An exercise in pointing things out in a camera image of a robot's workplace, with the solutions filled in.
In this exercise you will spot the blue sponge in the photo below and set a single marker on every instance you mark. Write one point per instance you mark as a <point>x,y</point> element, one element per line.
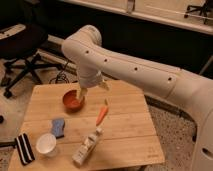
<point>58,127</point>

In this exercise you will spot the orange carrot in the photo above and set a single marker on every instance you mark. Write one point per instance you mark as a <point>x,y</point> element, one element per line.
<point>102,113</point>

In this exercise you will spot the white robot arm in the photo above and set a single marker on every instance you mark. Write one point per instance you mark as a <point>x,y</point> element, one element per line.
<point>190,92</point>

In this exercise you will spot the clear plastic bottle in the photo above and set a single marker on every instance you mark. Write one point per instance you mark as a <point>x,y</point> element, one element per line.
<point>81,154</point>

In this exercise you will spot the black chair base background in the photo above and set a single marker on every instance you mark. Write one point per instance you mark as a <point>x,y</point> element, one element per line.
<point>203,10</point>

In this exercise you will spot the long metal rail beam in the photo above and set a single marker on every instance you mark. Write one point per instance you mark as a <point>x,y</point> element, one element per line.
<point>51,50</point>

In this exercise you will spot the red bowl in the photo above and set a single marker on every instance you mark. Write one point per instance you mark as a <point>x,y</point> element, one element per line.
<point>71,102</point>

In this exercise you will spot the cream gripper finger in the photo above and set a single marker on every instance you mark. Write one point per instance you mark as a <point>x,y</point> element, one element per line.
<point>82,93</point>
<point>104,85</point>

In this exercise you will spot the black office chair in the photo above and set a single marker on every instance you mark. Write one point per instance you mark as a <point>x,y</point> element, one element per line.
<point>20,38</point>

